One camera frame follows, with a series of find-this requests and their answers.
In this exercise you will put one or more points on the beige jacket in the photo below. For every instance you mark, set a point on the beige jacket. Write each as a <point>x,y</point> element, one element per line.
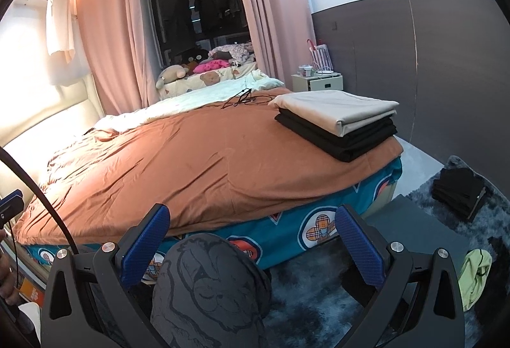
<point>334,107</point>

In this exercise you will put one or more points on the bear printed pillow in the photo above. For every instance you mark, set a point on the bear printed pillow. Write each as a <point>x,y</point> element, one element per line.
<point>211,79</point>

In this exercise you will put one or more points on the small folded black clothes pile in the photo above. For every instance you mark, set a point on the small folded black clothes pile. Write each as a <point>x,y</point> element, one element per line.
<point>454,188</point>

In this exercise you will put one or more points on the beige plush toy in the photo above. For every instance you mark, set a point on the beige plush toy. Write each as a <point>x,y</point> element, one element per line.
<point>171,73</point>

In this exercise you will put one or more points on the dark grey flat box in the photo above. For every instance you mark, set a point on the dark grey flat box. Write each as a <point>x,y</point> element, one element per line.
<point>422,232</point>

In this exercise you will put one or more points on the beige padded headboard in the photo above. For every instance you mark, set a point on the beige padded headboard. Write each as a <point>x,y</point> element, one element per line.
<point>48,121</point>

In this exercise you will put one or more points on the pink curtain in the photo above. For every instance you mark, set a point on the pink curtain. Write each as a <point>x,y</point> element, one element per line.
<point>275,13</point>
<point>111,33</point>

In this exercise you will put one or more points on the brown blanket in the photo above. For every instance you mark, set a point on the brown blanket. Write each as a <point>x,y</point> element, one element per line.
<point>199,164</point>

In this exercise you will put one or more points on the hanging cream shirt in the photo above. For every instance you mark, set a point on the hanging cream shirt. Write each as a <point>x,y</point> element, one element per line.
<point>59,21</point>

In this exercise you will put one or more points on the pink striped bag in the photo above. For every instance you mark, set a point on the pink striped bag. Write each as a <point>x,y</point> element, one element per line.
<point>320,57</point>

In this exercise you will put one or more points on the hanging black coat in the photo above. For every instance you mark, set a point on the hanging black coat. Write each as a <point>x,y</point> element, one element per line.
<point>179,13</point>

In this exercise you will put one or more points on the white nightstand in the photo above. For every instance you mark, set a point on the white nightstand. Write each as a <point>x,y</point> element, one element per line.
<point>322,84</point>

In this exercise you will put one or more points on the grey shaggy rug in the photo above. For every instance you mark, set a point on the grey shaggy rug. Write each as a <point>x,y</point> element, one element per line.
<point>310,292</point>

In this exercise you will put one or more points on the folded black clothes stack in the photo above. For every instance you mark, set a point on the folded black clothes stack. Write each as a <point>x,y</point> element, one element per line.
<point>350,145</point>

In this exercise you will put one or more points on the orange box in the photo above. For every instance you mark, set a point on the orange box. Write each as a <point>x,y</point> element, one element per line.
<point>32,292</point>

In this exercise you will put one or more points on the floral cloth pile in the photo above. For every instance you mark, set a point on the floral cloth pile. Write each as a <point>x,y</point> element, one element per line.
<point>235,51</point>

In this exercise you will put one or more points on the pale green quilt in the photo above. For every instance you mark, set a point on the pale green quilt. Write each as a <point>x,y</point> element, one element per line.
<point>191,101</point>

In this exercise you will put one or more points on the person's left hand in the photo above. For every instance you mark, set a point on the person's left hand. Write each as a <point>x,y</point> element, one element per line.
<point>7,280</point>

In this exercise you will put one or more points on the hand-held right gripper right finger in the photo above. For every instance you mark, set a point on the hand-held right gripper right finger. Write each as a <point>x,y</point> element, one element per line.
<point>358,248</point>

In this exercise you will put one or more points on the pink cloth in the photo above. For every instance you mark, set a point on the pink cloth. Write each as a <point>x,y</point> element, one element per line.
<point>213,65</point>

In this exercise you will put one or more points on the light green garment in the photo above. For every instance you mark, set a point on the light green garment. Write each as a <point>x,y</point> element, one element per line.
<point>472,276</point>

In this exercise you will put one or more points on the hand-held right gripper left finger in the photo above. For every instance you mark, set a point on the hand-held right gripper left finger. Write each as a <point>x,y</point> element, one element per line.
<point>145,244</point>

